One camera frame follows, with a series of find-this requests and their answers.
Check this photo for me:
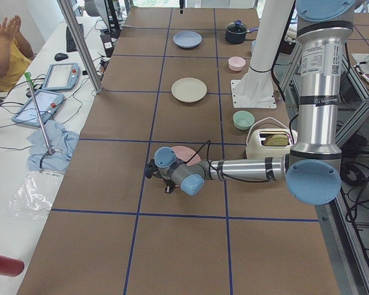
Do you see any blue cloth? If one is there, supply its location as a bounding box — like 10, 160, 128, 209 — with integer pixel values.
26, 120, 79, 172

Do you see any black keyboard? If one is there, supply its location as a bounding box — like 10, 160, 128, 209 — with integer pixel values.
66, 27, 77, 53

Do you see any black computer mouse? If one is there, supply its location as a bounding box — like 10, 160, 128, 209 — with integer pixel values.
54, 52, 68, 61

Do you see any person in yellow shirt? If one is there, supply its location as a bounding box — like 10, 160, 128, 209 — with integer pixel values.
0, 31, 34, 92

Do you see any toast slice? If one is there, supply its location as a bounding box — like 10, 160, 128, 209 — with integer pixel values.
264, 134, 290, 146

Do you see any blue plate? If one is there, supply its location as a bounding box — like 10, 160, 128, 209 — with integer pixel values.
173, 31, 202, 49

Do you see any teach pendant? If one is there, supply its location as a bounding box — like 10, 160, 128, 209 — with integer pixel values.
12, 90, 65, 127
42, 63, 79, 91

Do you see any green bowl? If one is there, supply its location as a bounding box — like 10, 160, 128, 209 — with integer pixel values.
232, 110, 255, 130

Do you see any near teach pendant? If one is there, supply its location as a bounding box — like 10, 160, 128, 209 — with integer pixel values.
12, 90, 65, 127

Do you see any far teach pendant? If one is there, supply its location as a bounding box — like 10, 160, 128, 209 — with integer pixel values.
42, 63, 79, 91

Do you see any green tipped grabber stick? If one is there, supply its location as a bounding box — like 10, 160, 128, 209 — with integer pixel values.
24, 72, 55, 155

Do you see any red bottle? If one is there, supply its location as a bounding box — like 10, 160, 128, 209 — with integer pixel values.
0, 255, 25, 277

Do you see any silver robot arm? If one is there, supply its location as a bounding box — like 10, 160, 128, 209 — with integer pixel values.
145, 1, 359, 205

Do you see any aluminium frame post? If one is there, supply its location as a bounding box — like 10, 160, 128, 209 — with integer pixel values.
57, 0, 102, 94

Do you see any black monitor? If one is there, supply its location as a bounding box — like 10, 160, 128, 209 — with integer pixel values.
84, 0, 121, 39

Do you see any pink bowl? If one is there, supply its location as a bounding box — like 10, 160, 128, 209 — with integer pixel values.
228, 56, 246, 72

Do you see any beige plate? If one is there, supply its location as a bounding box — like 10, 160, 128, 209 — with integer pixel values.
171, 77, 207, 103

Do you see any blue cup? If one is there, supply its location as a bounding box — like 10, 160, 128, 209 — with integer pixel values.
251, 40, 256, 54

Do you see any cream toaster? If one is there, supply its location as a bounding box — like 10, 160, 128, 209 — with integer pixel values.
245, 117, 298, 159

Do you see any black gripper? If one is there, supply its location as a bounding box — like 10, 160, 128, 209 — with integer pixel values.
145, 159, 176, 194

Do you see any pink plate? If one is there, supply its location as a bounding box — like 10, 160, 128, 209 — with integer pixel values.
172, 146, 202, 166

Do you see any clear plastic bag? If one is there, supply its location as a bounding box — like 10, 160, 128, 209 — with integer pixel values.
3, 171, 64, 223

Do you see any person's raised hand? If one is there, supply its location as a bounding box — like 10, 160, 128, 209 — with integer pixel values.
0, 15, 22, 42

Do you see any dark blue lidded pot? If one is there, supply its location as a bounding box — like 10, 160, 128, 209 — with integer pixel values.
225, 20, 259, 44

